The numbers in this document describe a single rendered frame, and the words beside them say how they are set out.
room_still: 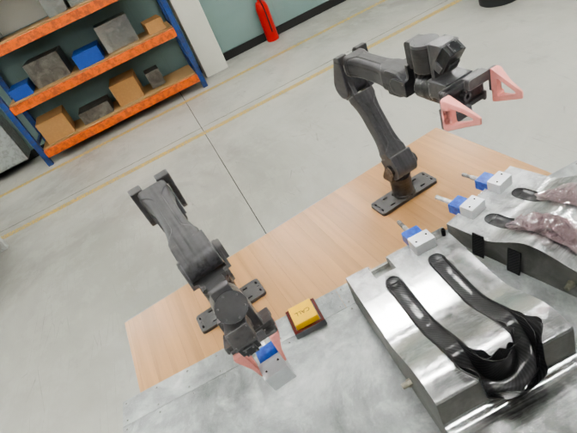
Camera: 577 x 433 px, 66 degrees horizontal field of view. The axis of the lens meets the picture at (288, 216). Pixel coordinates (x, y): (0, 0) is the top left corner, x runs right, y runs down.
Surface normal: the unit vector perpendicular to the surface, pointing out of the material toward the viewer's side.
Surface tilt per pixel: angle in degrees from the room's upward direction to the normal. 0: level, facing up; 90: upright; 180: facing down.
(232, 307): 67
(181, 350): 0
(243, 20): 90
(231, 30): 90
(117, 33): 90
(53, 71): 90
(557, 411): 0
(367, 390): 0
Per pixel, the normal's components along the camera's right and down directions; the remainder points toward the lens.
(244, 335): 0.18, 0.16
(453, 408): 0.28, 0.42
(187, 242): -0.21, -0.60
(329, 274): -0.34, -0.73
